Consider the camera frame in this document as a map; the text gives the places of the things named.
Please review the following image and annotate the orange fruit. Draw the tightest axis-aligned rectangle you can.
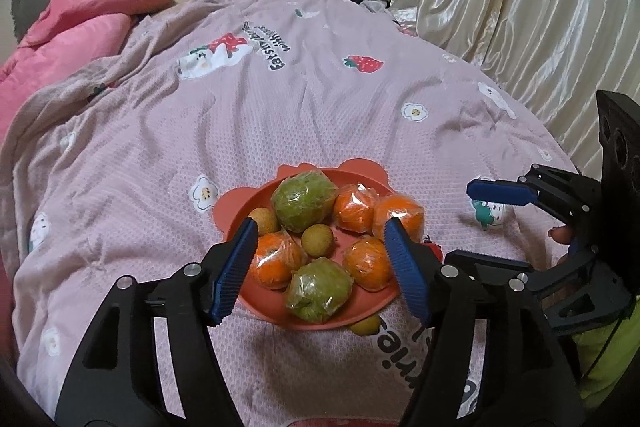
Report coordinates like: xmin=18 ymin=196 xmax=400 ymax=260
xmin=332 ymin=183 xmax=378 ymax=234
xmin=372 ymin=193 xmax=425 ymax=242

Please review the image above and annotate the small tan longan fruit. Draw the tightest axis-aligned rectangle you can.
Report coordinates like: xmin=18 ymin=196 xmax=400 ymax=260
xmin=300 ymin=223 xmax=335 ymax=258
xmin=349 ymin=314 xmax=382 ymax=336
xmin=248 ymin=207 xmax=280 ymax=236

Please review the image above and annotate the green fruit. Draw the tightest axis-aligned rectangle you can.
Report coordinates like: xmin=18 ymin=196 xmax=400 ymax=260
xmin=270 ymin=170 xmax=338 ymax=233
xmin=285 ymin=258 xmax=354 ymax=324

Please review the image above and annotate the person's hand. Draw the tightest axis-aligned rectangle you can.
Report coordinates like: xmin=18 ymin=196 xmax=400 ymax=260
xmin=548 ymin=225 xmax=574 ymax=247

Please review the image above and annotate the green sleeve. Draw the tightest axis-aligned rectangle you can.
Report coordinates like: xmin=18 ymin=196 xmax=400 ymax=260
xmin=573 ymin=303 xmax=639 ymax=410

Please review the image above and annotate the wrapped orange in plate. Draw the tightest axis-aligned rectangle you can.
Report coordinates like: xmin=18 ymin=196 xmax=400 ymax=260
xmin=250 ymin=230 xmax=308 ymax=291
xmin=342 ymin=237 xmax=393 ymax=293

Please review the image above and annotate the orange bear-shaped plate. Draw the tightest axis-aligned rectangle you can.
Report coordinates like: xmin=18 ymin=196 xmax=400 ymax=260
xmin=213 ymin=158 xmax=407 ymax=331

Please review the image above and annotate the cream satin curtain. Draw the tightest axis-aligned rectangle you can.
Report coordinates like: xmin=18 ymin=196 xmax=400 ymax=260
xmin=393 ymin=0 xmax=639 ymax=176

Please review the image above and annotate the mauve patterned quilt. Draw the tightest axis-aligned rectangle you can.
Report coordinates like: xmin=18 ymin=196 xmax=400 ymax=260
xmin=1 ymin=0 xmax=572 ymax=412

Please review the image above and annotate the pink blanket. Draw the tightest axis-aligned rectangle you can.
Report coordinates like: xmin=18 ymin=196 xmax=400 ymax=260
xmin=1 ymin=0 xmax=170 ymax=134

